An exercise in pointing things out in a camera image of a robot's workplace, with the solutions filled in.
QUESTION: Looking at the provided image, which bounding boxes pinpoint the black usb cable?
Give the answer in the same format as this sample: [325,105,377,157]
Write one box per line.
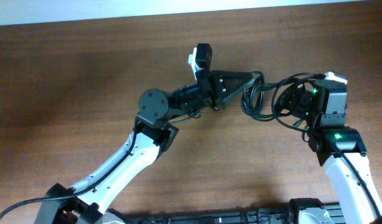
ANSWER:
[240,70,325,133]

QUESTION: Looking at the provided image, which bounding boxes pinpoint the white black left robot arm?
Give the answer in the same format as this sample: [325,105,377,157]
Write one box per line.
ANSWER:
[35,69,253,223]

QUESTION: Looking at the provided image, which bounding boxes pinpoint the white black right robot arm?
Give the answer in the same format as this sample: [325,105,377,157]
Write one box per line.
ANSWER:
[280,73,382,223]

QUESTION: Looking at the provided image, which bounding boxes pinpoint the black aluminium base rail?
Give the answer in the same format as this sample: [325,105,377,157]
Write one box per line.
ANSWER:
[102,198,346,224]

